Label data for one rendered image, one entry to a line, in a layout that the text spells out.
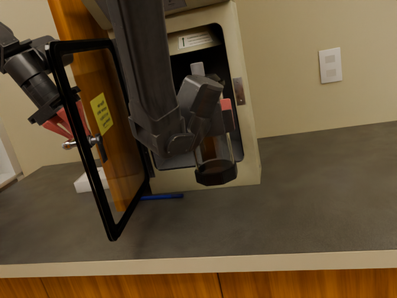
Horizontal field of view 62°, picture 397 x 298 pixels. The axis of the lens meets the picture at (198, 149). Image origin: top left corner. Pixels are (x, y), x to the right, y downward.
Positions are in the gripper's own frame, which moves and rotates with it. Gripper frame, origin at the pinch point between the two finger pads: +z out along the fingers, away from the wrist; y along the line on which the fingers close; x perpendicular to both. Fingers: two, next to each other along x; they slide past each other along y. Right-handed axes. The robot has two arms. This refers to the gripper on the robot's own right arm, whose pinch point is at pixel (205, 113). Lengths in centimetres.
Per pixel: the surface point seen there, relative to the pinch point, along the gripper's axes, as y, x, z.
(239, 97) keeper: -7.0, -1.0, 11.0
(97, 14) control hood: 21.9, -26.2, 4.3
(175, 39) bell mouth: 7.1, -17.7, 13.2
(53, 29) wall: 66, -34, 54
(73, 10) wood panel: 28.6, -28.7, 5.8
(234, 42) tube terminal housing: -7.9, -14.1, 10.3
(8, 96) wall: 98, -12, 55
